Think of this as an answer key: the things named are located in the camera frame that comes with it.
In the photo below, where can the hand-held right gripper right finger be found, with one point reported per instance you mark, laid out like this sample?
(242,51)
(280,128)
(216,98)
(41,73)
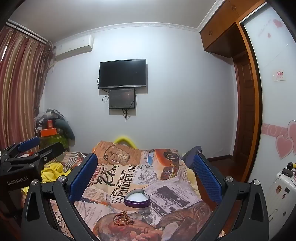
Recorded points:
(207,178)

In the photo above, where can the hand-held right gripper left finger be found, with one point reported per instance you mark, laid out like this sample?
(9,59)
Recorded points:
(83,178)

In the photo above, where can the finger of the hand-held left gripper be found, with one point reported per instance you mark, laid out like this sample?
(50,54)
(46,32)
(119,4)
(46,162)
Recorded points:
(29,143)
(52,150)

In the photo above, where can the purple heart-shaped tin box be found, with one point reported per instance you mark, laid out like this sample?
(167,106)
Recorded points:
(136,200)

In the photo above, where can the orange box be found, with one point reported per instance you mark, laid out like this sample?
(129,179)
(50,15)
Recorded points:
(48,132)

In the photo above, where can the striped cloth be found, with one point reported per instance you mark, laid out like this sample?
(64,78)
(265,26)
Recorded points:
(71,160)

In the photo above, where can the yellow cloth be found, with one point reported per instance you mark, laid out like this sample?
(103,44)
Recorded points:
(53,172)

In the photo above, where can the pile of clutter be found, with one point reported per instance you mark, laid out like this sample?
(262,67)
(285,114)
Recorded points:
(62,126)

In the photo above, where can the printed blanket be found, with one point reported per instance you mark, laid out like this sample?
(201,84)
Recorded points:
(129,173)

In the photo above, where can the striped red curtain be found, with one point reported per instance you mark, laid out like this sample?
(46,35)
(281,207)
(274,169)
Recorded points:
(18,88)

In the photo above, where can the yellow hoop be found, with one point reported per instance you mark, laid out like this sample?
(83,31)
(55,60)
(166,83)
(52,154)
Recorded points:
(124,139)

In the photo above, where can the white suitcase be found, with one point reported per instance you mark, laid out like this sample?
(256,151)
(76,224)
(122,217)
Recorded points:
(282,199)

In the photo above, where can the black and yellow gadget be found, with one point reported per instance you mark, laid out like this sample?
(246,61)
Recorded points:
(289,171)

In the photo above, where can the dark wooden door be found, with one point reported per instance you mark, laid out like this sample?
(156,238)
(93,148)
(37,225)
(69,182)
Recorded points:
(244,104)

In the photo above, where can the white heart-print sliding door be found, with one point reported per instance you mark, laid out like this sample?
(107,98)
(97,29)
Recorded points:
(275,111)

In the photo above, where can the white air conditioner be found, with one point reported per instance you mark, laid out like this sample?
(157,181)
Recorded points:
(74,47)

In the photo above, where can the white paper sticker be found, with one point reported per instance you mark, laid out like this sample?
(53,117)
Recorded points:
(279,75)

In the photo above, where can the wooden wardrobe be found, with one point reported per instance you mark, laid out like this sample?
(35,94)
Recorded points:
(222,27)

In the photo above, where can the small black wall monitor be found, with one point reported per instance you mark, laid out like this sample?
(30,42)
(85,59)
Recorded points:
(122,98)

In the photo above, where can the black wall television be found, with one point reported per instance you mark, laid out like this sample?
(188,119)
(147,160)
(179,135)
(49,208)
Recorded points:
(122,73)

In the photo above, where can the curtain rail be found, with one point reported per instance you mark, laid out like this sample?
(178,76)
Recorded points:
(27,31)

